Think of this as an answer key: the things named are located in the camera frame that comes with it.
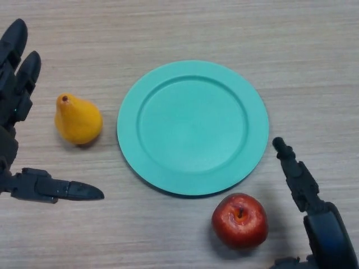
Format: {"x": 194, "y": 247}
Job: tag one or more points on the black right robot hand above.
{"x": 328, "y": 232}

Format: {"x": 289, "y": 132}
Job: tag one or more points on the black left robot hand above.
{"x": 9, "y": 87}

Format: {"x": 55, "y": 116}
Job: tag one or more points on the red apple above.
{"x": 239, "y": 224}

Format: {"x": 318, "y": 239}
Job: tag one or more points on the green round plate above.
{"x": 193, "y": 129}

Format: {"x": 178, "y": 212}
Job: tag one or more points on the yellow pear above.
{"x": 78, "y": 123}

